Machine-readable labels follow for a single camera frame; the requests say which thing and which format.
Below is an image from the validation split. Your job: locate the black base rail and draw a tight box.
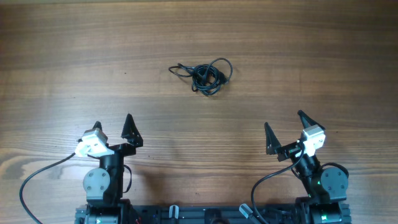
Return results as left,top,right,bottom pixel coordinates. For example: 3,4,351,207
74,203,352,224

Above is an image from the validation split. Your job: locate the left camera black cable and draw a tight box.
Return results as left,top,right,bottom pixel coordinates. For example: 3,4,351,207
19,152,77,224

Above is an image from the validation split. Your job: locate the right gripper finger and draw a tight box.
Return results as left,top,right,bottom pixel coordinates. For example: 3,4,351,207
297,110,325,130
264,122,282,155

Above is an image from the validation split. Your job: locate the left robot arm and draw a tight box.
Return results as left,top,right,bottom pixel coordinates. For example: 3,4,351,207
75,114,143,224

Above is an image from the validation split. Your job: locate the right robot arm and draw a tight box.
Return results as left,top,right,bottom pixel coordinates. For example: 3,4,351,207
258,110,351,223

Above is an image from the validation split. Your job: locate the thick black cable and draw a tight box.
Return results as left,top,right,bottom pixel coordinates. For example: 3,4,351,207
191,57,234,96

